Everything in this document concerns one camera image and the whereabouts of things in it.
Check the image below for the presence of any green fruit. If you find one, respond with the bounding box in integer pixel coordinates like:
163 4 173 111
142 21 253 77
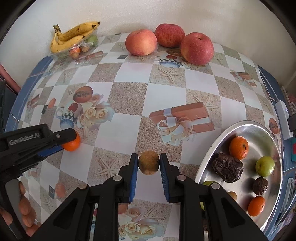
255 156 275 177
200 181 215 210

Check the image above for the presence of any small brown longan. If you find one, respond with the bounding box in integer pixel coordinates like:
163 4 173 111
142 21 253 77
227 191 237 201
138 151 159 175

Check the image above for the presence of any large dark brown date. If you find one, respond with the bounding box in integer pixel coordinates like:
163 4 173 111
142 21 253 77
211 153 244 183

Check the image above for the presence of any orange tangerine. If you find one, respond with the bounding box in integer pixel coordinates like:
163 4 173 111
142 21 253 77
62 132 81 152

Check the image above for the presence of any small orange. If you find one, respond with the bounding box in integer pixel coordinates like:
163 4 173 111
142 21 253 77
247 196 265 216

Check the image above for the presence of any speckled orange with stem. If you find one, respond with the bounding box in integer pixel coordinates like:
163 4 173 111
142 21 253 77
229 136 249 160

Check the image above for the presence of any left human hand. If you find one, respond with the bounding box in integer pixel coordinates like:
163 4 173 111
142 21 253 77
18 181 39 237

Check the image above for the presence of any checkered printed tablecloth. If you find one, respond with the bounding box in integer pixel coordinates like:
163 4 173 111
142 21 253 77
4 32 296 241

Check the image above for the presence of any clear plastic fruit tray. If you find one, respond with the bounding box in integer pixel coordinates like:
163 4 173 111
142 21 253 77
50 34 99 62

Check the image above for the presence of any yellow banana bunch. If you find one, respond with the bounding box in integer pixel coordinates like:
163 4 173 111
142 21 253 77
50 21 101 54

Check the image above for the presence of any white power strip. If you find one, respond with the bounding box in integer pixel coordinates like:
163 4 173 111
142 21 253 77
275 100 293 140

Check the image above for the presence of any black adapter plug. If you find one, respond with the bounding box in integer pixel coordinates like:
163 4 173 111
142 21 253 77
287 113 296 133

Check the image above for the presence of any red apple right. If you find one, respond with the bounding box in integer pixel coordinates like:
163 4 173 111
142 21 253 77
180 32 214 65

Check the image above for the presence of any pale red apple left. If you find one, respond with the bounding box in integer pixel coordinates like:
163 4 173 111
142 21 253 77
125 29 157 56

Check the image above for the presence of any dark red apple middle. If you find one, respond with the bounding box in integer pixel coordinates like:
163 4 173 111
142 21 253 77
154 24 185 48

